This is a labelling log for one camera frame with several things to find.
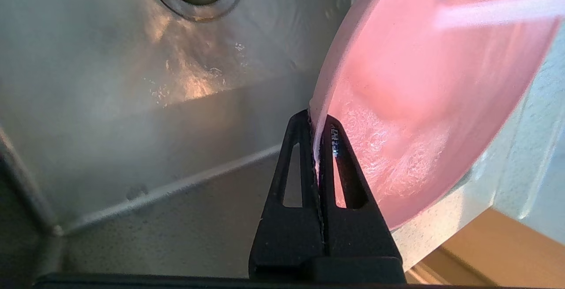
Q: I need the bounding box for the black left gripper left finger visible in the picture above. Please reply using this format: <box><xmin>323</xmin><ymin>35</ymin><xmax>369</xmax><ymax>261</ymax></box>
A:
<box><xmin>249</xmin><ymin>109</ymin><xmax>327</xmax><ymax>279</ymax></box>

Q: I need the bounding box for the pink plastic plate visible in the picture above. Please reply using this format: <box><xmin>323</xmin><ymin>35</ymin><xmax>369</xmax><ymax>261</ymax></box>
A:
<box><xmin>309</xmin><ymin>0</ymin><xmax>563</xmax><ymax>231</ymax></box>

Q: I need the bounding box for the stainless steel sink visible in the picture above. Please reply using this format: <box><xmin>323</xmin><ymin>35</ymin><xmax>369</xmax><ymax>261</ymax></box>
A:
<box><xmin>0</xmin><ymin>0</ymin><xmax>367</xmax><ymax>278</ymax></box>

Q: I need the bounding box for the wooden cabinet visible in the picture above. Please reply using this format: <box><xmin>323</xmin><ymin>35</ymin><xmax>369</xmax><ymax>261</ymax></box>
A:
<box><xmin>406</xmin><ymin>207</ymin><xmax>565</xmax><ymax>289</ymax></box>

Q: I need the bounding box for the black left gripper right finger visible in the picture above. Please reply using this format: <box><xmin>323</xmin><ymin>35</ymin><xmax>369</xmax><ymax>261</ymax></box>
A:
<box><xmin>316</xmin><ymin>115</ymin><xmax>406</xmax><ymax>281</ymax></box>

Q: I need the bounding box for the running water stream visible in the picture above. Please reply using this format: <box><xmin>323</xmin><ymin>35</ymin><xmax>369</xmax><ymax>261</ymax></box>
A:
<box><xmin>435</xmin><ymin>0</ymin><xmax>565</xmax><ymax>31</ymax></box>

